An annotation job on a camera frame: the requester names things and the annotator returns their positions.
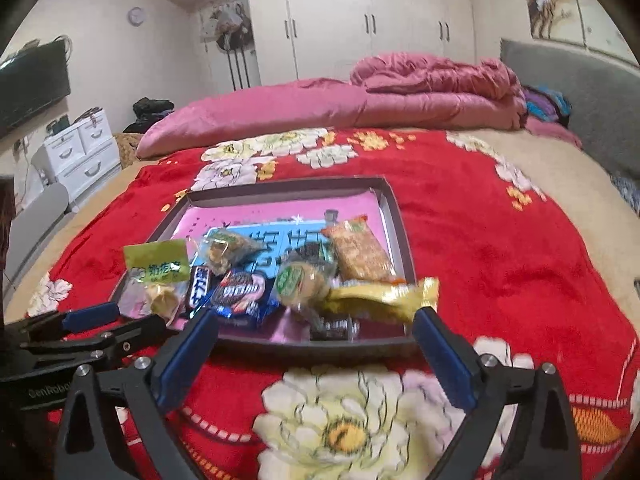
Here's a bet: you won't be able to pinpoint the green snack packet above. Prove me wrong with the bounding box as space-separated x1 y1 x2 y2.
117 238 191 326

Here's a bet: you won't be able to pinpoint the blue Oreo-style cookie packet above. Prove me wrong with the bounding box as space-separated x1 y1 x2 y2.
202 269 280 330

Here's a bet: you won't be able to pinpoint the clear green-label snack packet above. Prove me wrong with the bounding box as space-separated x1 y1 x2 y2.
198 229 266 275

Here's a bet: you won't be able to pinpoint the clear pastry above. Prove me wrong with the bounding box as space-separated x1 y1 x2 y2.
274 260 335 324

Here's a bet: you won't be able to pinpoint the small dark candy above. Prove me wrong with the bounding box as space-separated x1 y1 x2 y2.
309 316 360 341

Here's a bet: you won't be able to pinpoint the yellow snack packet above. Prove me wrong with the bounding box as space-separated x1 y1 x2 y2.
320 278 439 324

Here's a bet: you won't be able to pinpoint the black Snickers bar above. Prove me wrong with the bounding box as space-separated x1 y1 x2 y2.
186 266 212 318

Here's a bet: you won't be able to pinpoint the black snack packet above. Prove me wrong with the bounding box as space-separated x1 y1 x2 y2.
281 242 337 274

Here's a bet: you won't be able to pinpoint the dark grey shallow tray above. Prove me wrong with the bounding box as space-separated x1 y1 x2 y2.
108 174 419 359

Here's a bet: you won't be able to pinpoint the pink and blue book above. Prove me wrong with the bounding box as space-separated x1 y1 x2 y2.
169 187 394 340

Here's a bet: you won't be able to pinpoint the white drawer cabinet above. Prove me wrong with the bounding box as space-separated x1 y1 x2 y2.
32 108 122 205

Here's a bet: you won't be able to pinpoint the red floral blanket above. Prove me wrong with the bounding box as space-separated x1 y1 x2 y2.
29 129 639 479

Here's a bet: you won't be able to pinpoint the black clothes pile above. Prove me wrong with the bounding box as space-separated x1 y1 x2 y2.
122 98 175 133

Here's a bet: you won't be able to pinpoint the orange cracker packet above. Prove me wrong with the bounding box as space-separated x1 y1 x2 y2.
321 216 405 284

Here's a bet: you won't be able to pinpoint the hanging bags on hooks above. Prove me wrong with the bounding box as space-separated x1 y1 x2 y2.
198 0 254 52

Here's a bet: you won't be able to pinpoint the white wardrobe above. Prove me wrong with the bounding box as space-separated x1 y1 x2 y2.
170 0 475 84

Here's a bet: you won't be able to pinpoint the grey headboard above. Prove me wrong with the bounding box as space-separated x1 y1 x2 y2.
500 38 640 180

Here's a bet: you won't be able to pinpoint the pink quilt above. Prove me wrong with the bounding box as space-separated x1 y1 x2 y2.
137 52 582 159

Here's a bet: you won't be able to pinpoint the blue purple folded clothes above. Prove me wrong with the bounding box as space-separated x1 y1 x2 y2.
523 86 573 128

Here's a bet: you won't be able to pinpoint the wall-mounted black television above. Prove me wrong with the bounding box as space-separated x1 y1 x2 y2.
0 40 70 136

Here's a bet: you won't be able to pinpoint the round wall clock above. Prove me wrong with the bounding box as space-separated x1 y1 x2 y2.
127 6 146 27

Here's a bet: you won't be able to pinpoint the floral wall painting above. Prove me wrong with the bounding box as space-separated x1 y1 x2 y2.
526 0 638 65

